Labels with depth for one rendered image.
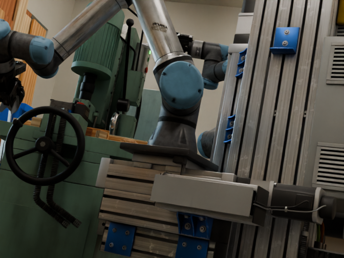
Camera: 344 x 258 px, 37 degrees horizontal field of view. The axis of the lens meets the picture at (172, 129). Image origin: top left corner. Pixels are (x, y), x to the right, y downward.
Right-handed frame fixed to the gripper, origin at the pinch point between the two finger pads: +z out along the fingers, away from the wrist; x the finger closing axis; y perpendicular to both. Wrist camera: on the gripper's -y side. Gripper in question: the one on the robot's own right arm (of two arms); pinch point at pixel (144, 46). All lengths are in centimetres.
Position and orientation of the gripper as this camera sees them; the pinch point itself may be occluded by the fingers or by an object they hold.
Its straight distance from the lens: 219.9
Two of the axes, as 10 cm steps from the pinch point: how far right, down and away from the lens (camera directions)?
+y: 1.1, -9.1, -4.0
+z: -9.8, -1.7, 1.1
